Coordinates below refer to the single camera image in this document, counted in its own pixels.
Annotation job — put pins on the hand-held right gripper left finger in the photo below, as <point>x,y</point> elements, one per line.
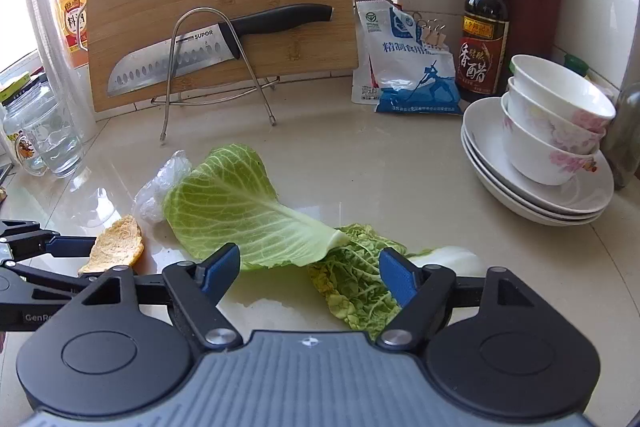
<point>220,267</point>

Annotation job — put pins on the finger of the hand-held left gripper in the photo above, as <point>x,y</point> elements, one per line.
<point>70,246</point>
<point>45,282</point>

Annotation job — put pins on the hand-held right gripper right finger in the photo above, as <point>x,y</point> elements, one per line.
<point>400,277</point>

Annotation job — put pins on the napa cabbage leaf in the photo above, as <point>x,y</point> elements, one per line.
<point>355,277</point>

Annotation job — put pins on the orange peel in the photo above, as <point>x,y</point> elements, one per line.
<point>117,244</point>

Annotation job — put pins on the green cabbage leaf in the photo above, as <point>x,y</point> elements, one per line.
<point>235,207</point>

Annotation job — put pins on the crumpled clear plastic wrap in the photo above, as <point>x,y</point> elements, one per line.
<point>160,187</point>

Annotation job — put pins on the printed glass mug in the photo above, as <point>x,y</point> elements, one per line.
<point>25,154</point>

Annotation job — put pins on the clear glass jar with lid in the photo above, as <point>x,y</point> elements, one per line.
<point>55,137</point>

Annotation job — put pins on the white plate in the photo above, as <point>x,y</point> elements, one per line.
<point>560,213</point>
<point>485,132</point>
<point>550,221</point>

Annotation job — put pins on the translucent plastic container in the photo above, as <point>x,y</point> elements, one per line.
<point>55,57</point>

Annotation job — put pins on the white and blue salt bag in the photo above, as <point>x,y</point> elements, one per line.
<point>410,72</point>

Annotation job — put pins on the silver binder clips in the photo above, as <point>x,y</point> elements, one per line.
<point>432,34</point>

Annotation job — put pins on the dark vinegar bottle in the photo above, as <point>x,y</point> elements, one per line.
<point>482,32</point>

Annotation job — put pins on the clear glass bottle red cap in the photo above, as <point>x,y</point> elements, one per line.
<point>627,137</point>

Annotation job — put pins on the red knife block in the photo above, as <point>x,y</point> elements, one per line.
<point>532,7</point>

